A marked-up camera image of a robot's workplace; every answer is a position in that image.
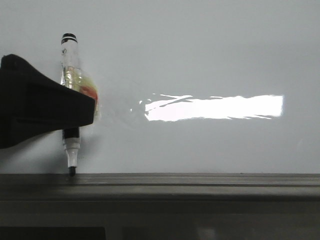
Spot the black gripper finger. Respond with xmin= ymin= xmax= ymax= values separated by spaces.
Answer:
xmin=0 ymin=54 xmax=95 ymax=149

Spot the black white whiteboard marker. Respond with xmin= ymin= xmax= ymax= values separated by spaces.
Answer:
xmin=61 ymin=33 xmax=81 ymax=177

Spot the orange magnet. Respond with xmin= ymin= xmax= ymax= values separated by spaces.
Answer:
xmin=79 ymin=75 xmax=100 ymax=120

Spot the white whiteboard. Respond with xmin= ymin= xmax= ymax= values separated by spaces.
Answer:
xmin=0 ymin=0 xmax=320 ymax=174

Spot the dark grey marker tray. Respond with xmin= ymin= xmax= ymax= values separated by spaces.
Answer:
xmin=0 ymin=173 xmax=320 ymax=240

